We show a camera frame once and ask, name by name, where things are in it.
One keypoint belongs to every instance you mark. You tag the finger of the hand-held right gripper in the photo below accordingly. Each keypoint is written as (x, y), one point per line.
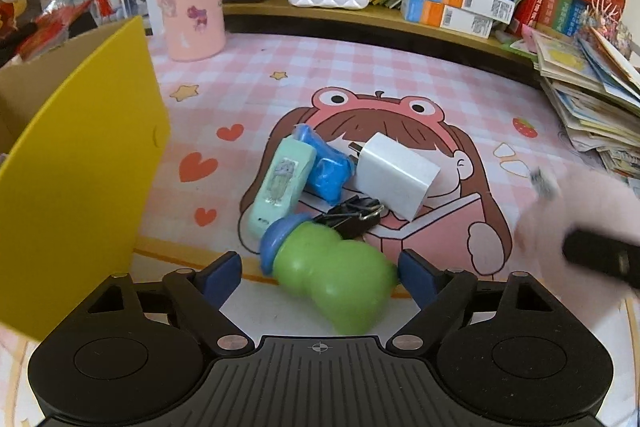
(600, 254)

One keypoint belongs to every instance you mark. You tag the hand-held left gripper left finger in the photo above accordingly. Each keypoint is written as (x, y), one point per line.
(222, 277)

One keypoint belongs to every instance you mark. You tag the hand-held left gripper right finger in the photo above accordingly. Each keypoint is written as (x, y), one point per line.
(417, 279)

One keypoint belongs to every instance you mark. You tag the pink plush toy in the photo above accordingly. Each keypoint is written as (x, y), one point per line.
(575, 207)

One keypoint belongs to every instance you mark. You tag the green toy bottle blue cap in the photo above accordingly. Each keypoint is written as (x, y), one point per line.
(330, 272)

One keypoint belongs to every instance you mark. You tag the black binder clip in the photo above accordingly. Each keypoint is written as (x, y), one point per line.
(345, 217)

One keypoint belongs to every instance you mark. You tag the mint green toy phone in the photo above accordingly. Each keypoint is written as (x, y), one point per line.
(280, 187)

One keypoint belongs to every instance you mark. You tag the yellow cardboard box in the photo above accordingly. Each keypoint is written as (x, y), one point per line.
(75, 182)

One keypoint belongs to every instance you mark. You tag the white charger plug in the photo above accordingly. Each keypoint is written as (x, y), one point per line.
(395, 177)

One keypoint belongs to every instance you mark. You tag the blue crumpled packet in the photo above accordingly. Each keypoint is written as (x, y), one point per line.
(327, 174)

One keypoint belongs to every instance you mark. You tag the stack of paper booklets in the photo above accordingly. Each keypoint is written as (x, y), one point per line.
(590, 107)

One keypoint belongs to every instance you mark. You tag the pile of red paper decorations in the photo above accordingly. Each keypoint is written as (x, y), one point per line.
(55, 27)

